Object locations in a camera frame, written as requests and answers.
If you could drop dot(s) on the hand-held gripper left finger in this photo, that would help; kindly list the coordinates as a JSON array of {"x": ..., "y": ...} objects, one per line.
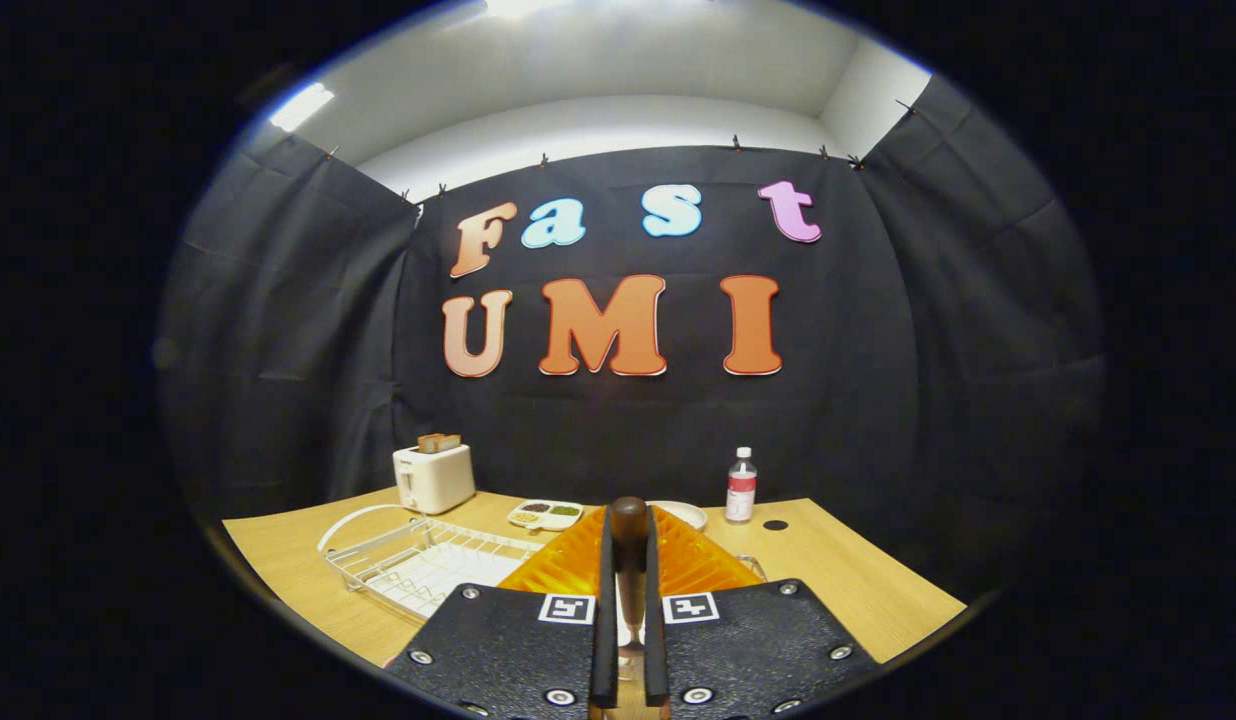
[{"x": 605, "y": 640}]

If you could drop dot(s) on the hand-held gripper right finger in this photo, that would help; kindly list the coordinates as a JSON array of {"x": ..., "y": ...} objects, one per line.
[{"x": 655, "y": 640}]

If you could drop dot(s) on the white divided dish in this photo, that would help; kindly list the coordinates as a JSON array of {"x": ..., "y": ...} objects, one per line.
[{"x": 563, "y": 523}]

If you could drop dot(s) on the white plate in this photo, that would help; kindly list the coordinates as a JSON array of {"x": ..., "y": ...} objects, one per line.
[{"x": 688, "y": 515}]

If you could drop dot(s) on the red label water bottle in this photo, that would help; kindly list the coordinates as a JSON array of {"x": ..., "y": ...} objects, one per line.
[{"x": 741, "y": 495}]

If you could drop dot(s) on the white toaster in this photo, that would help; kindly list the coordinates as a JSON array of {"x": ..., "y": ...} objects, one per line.
[{"x": 438, "y": 480}]

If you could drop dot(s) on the toast slices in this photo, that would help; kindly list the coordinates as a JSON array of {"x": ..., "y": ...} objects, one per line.
[{"x": 439, "y": 443}]

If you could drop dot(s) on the black backdrop cloth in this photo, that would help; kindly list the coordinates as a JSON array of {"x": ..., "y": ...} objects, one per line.
[{"x": 878, "y": 350}]

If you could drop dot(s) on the small ceiling light panel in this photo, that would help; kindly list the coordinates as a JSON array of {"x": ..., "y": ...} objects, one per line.
[{"x": 301, "y": 106}]

